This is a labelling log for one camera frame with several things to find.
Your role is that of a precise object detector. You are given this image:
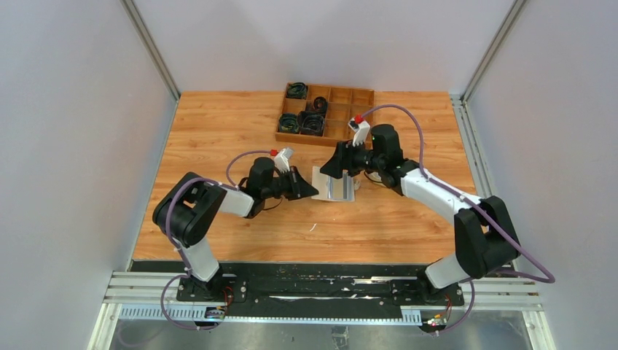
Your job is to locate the white leather card holder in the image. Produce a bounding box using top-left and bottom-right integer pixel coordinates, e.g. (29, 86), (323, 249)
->
(311, 166), (360, 202)

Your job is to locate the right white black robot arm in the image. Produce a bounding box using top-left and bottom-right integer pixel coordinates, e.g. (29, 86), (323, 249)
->
(320, 124), (520, 296)

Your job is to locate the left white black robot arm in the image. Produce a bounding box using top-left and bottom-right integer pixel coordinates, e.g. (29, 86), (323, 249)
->
(152, 157), (319, 299)

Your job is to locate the black coiled belt bottom-middle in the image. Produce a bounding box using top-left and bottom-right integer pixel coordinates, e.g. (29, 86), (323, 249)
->
(298, 111), (325, 136)

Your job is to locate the wooden compartment tray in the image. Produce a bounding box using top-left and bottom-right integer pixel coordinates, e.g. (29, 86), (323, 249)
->
(275, 82), (375, 147)

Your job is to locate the black coiled belt middle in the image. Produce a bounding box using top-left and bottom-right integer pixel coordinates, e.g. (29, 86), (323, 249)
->
(312, 96), (328, 114)

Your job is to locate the dark coiled belt bottom-left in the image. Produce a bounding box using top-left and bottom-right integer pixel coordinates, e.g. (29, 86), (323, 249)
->
(278, 113), (300, 134)

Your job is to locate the black coiled belt top-left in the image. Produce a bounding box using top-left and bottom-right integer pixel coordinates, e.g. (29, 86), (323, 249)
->
(286, 82), (308, 100)

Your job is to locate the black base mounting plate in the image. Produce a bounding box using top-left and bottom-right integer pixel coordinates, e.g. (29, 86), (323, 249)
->
(130, 260), (517, 320)

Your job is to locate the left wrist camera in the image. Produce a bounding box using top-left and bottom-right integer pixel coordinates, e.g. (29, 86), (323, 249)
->
(270, 147), (294, 173)

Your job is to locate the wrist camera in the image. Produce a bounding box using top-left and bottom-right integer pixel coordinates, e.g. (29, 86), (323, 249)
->
(270, 147), (294, 173)
(348, 114), (371, 147)

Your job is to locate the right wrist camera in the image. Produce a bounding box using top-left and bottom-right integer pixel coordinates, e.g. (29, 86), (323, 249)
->
(348, 114), (371, 147)

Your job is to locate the right side aluminium rail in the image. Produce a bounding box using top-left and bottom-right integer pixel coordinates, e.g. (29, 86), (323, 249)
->
(449, 94), (493, 197)

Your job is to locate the right aluminium corner post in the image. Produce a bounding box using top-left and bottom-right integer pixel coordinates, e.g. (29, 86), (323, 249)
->
(460, 0), (528, 104)

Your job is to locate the aluminium corner post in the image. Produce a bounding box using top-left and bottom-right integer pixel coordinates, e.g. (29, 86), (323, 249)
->
(460, 0), (528, 104)
(120, 0), (181, 103)

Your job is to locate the left aluminium corner post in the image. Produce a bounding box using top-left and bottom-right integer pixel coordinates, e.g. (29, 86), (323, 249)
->
(120, 0), (181, 103)

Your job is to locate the aluminium frame rail front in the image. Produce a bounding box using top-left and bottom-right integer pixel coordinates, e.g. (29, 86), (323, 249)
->
(89, 273), (555, 349)

